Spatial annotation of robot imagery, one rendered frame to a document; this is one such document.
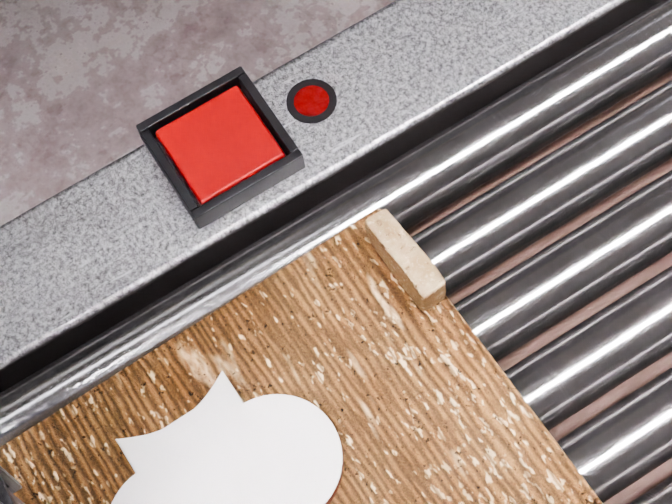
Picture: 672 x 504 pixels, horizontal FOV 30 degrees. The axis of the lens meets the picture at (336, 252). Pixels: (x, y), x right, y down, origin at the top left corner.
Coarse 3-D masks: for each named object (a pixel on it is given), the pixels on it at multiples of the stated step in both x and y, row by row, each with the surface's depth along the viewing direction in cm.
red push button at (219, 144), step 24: (216, 96) 78; (240, 96) 78; (192, 120) 77; (216, 120) 77; (240, 120) 77; (168, 144) 77; (192, 144) 77; (216, 144) 77; (240, 144) 76; (264, 144) 76; (192, 168) 76; (216, 168) 76; (240, 168) 76; (264, 168) 76; (192, 192) 76; (216, 192) 75
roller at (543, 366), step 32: (640, 288) 73; (608, 320) 72; (640, 320) 71; (544, 352) 72; (576, 352) 71; (608, 352) 71; (640, 352) 71; (544, 384) 70; (576, 384) 70; (608, 384) 71; (544, 416) 70
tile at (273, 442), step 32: (224, 384) 69; (192, 416) 68; (224, 416) 68; (256, 416) 68; (288, 416) 68; (320, 416) 68; (128, 448) 68; (160, 448) 68; (192, 448) 68; (224, 448) 68; (256, 448) 67; (288, 448) 67; (320, 448) 67; (128, 480) 67; (160, 480) 67; (192, 480) 67; (224, 480) 67; (256, 480) 67; (288, 480) 67; (320, 480) 66
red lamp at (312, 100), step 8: (304, 88) 79; (312, 88) 79; (320, 88) 79; (296, 96) 79; (304, 96) 79; (312, 96) 79; (320, 96) 79; (328, 96) 79; (296, 104) 79; (304, 104) 79; (312, 104) 79; (320, 104) 79; (328, 104) 79; (304, 112) 79; (312, 112) 79; (320, 112) 78
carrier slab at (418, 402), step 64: (320, 256) 72; (256, 320) 71; (320, 320) 71; (384, 320) 71; (448, 320) 70; (128, 384) 70; (192, 384) 70; (256, 384) 70; (320, 384) 70; (384, 384) 69; (448, 384) 69; (512, 384) 69; (0, 448) 69; (64, 448) 69; (384, 448) 68; (448, 448) 68; (512, 448) 67
